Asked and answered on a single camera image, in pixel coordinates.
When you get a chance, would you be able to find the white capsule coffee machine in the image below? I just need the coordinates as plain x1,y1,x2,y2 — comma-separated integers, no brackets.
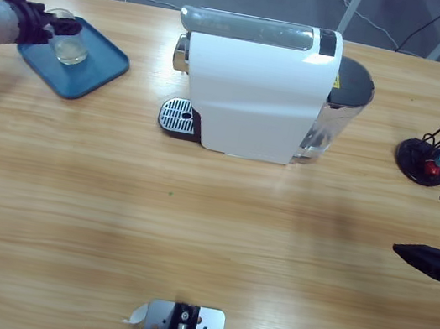
153,2,385,180

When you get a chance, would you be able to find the white paper tag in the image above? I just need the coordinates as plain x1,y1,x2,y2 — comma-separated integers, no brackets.
120,299,150,328

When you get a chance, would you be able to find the clear drinking glass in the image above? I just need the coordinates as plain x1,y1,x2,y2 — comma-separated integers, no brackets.
36,4,97,68

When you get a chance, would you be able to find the red coffee capsule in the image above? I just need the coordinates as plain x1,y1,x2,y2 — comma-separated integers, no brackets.
422,159,440,179

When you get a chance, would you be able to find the thick black cable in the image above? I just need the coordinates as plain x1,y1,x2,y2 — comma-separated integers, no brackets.
395,0,440,60

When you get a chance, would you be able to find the teal plastic tray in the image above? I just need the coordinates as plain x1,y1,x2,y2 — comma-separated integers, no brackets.
9,7,138,110

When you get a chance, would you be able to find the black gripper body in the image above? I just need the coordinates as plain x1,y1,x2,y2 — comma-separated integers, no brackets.
13,0,59,51

